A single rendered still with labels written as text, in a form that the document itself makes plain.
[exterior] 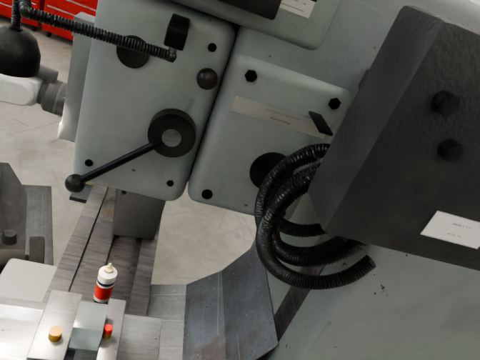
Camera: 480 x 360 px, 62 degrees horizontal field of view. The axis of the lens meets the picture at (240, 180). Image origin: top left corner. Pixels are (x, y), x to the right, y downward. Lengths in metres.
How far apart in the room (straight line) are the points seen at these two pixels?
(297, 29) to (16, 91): 0.77
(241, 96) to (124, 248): 0.70
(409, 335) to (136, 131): 0.58
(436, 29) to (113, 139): 0.47
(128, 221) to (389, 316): 0.73
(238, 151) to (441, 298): 0.41
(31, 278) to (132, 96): 0.69
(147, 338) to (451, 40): 0.76
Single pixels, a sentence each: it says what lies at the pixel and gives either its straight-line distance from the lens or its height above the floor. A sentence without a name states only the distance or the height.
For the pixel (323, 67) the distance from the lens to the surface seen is 0.60.
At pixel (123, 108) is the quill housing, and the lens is 0.62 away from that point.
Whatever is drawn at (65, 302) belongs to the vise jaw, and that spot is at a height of 1.04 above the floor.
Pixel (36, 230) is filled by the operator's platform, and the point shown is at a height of 0.40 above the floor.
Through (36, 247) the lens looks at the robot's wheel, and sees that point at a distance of 1.62.
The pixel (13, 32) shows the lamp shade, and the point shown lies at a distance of 0.70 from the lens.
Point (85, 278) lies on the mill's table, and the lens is 1.08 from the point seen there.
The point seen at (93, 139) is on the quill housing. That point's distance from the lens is 0.65.
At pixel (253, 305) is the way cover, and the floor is 1.04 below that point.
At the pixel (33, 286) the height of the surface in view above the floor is 0.85.
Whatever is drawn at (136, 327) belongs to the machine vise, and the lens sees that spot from 0.92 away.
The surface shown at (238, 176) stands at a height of 1.42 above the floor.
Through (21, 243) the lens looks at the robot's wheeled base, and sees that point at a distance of 1.62.
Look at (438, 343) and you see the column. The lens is 0.87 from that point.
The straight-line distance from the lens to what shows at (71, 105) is 0.73.
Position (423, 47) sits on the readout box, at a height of 1.70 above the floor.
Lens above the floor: 1.72
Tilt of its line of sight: 29 degrees down
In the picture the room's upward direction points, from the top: 22 degrees clockwise
